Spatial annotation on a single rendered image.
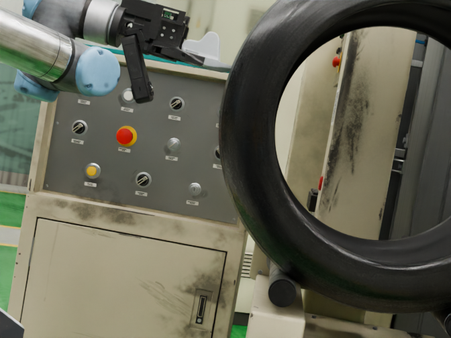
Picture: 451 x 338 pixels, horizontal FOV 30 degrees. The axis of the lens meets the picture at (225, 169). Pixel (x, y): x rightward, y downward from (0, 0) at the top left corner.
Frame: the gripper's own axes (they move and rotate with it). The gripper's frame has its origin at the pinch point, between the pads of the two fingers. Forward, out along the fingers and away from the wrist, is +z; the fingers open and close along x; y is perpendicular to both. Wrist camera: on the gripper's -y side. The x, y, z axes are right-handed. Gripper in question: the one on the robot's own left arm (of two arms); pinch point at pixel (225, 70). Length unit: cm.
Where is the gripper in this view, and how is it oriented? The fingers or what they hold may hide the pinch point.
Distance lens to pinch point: 141.8
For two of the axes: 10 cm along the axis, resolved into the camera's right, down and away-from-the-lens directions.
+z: 9.6, 2.9, -0.5
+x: 0.6, -0.5, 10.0
